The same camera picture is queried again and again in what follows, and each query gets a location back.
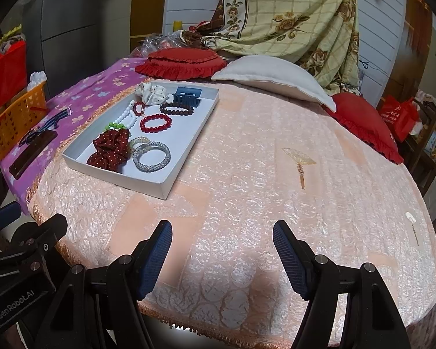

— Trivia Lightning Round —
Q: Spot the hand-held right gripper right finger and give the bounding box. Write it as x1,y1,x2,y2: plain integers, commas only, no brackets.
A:
272,220,411,349

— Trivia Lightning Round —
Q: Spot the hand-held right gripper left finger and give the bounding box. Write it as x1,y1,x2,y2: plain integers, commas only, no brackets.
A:
33,220,173,349

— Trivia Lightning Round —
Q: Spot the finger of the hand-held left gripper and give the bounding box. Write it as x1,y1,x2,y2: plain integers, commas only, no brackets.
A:
12,213,68,259
0,201,23,238

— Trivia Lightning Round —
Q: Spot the grey hair tie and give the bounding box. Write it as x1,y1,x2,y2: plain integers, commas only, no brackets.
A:
132,142,172,172

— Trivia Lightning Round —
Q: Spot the dark red dotted scrunchie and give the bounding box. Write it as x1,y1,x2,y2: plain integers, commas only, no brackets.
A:
86,128,132,170

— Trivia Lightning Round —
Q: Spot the white tray box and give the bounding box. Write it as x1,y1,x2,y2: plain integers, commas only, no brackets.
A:
61,83,220,200

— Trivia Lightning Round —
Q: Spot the red bead bracelet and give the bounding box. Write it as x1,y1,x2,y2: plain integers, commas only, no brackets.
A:
139,113,174,133

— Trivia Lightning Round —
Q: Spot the pale bead necklace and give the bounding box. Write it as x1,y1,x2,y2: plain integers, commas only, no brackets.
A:
113,99,138,130

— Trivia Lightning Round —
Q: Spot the dark brown case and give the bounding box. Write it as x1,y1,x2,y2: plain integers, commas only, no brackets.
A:
8,130,59,180

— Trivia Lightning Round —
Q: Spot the pink textured bedspread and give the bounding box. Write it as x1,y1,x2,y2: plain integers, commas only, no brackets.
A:
28,79,436,348

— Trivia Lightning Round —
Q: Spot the orange plastic basket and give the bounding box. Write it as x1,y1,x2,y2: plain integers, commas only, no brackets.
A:
0,79,49,161

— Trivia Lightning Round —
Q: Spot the gold fan hairpin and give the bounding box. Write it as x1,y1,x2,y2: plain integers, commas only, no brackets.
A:
281,147,317,190

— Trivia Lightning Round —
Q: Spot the blue striped band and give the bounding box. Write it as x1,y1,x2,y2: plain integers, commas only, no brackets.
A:
17,108,72,148

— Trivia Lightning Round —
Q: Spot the small clear bangle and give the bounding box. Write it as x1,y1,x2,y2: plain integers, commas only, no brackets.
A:
129,136,152,150

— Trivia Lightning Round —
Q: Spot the white hairpin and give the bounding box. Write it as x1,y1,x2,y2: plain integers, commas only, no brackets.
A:
404,211,421,247

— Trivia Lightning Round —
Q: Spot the white cloth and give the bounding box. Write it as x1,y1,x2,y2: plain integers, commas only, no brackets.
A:
26,70,48,91

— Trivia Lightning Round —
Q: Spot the purple floral blanket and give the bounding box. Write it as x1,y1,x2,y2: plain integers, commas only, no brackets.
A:
0,56,157,216

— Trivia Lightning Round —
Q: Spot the red frilled cushion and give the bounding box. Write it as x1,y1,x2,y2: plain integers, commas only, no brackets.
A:
134,47,228,81
323,92,405,165

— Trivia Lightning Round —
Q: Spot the cream scrunchie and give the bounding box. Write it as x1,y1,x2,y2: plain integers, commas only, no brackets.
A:
135,81,170,107

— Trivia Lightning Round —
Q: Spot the blue hair claw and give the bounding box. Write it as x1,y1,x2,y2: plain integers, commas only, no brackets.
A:
172,86,203,110

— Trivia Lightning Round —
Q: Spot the red shopping bag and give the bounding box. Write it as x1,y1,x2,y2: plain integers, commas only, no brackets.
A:
377,95,421,143

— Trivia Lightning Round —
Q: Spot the white pillow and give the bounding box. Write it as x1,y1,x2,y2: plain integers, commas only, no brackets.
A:
210,55,337,114

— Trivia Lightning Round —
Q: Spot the wooden shelf rack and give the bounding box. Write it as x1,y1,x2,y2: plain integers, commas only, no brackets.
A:
399,96,436,199

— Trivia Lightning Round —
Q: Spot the grey cabinet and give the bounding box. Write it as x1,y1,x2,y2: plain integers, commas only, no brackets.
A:
23,0,112,97

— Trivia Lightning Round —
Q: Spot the clear plastic bag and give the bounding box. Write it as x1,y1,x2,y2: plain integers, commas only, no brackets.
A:
139,31,185,59

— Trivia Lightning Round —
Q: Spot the floral checked bed sheet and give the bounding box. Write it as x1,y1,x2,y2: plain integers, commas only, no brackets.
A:
180,0,361,96

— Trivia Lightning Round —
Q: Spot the dark brown bead bracelet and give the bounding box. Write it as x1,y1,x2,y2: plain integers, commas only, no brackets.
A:
159,101,196,117

